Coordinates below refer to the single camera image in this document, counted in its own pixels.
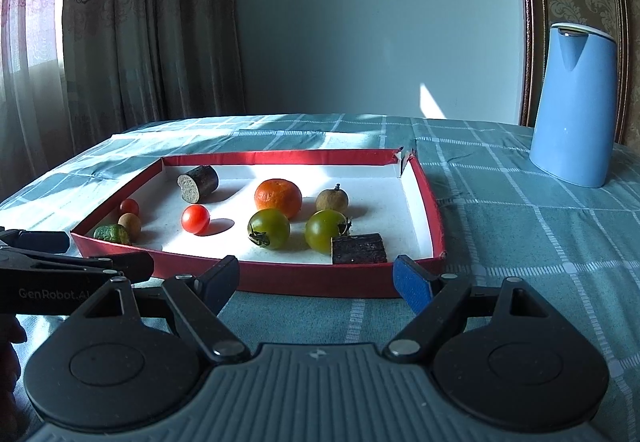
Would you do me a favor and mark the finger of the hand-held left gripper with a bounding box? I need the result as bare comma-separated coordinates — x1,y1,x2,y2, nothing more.
0,228,71,253
0,249,155,279

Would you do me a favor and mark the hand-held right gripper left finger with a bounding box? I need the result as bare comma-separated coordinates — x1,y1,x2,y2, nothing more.
70,255,251,364

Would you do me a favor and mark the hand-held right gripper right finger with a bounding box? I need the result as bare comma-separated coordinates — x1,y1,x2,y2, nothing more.
385,255,566,364

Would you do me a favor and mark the red shallow cardboard box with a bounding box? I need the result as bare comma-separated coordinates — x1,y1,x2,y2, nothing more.
70,148,447,299

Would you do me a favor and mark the orange tangerine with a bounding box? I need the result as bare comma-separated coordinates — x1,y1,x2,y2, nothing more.
254,178,303,220

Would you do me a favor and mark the brown longan with stem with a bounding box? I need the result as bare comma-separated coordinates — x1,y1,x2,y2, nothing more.
315,184,349,215

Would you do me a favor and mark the person's left hand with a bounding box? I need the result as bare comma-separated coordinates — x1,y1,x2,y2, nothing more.
0,316,27,408

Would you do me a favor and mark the green vegetable chunk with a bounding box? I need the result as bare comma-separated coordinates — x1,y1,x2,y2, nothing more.
93,224,132,246

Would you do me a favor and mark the smooth tan longan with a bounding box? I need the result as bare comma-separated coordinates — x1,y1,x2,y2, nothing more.
118,213,142,239

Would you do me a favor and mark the dark brown cake block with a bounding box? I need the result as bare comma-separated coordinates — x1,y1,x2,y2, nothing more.
332,233,389,265

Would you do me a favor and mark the large red cherry tomato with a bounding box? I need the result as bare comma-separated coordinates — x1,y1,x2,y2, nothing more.
181,204,211,235

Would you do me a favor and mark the green tomato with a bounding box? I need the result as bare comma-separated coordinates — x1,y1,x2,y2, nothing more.
247,208,291,250
305,210,352,254

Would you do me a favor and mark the teal checkered tablecloth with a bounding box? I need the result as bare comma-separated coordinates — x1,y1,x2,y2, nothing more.
0,113,640,442

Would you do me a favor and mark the white sheer curtain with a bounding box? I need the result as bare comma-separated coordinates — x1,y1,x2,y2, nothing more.
0,0,68,197

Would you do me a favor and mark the blue electric kettle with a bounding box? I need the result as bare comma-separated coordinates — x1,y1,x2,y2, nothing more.
529,22,618,189

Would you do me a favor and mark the brown patterned curtain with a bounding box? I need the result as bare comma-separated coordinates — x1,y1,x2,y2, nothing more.
62,0,246,143

